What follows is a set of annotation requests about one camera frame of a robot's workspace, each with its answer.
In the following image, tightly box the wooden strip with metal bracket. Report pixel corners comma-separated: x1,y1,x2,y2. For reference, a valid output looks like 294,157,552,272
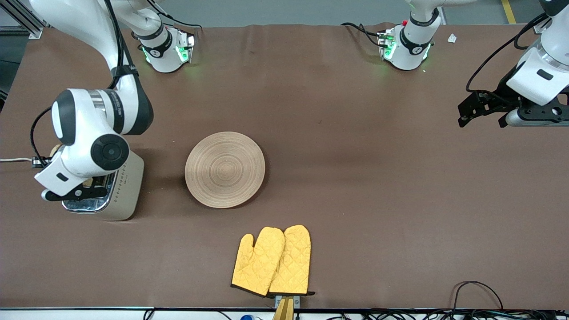
272,295,301,320

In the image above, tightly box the yellow quilted oven mitt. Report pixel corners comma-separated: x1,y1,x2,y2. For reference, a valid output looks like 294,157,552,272
268,224,312,296
231,227,286,297

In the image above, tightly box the beige and chrome toaster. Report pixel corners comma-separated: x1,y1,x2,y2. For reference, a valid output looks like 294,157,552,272
61,150,145,221

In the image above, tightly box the black left arm base cable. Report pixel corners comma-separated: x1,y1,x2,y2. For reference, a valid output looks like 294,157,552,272
341,21,384,48

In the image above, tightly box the black right arm base cable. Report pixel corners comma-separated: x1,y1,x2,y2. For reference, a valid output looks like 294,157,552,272
147,0,203,30

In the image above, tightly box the thin black looped cable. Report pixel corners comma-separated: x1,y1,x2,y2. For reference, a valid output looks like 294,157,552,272
451,281,505,312

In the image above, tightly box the bundle of black cables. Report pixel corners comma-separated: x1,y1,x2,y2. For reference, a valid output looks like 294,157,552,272
327,309,569,320

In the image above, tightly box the aluminium profile frame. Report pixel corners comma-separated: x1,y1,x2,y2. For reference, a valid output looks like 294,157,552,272
0,0,60,40

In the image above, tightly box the black arm base cable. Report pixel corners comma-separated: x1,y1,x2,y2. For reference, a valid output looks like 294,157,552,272
341,21,384,48
147,0,203,30

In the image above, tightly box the brown table cover sheet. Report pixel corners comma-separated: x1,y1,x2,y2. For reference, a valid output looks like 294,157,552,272
0,23,569,310

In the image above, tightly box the round wooden plate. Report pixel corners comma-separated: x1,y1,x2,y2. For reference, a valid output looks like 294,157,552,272
185,132,266,209

